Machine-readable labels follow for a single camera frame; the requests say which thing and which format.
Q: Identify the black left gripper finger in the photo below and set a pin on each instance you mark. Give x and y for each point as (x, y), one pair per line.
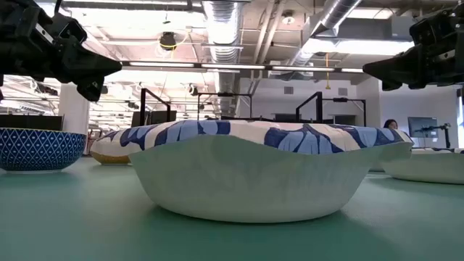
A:
(90, 67)
(90, 88)

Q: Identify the yellow patterned ceramic bowl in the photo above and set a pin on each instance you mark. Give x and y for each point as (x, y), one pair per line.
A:
(108, 158)

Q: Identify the blue patterned ceramic bowl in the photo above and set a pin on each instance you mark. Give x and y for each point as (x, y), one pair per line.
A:
(36, 148)

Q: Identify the blue floral paper bowl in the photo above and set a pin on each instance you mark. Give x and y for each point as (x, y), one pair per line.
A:
(246, 181)
(427, 166)

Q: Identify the white room pillar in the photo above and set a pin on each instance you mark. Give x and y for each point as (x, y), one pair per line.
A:
(74, 119)

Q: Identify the person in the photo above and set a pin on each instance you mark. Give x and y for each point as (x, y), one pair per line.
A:
(390, 124)

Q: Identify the black partition panel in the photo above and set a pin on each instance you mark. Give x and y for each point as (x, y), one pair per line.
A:
(32, 122)

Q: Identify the black ceiling device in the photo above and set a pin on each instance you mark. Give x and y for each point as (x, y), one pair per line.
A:
(167, 40)

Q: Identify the long LED light bar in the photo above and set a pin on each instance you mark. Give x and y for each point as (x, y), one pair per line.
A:
(232, 66)

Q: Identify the black background metal frame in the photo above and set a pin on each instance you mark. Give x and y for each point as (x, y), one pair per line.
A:
(344, 99)
(224, 94)

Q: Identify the dark wall monitor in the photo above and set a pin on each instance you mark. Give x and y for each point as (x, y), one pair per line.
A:
(422, 127)

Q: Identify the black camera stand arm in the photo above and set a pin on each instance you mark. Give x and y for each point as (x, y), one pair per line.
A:
(447, 136)

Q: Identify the ribbed silver ventilation duct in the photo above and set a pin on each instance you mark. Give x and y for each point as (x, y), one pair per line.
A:
(223, 32)

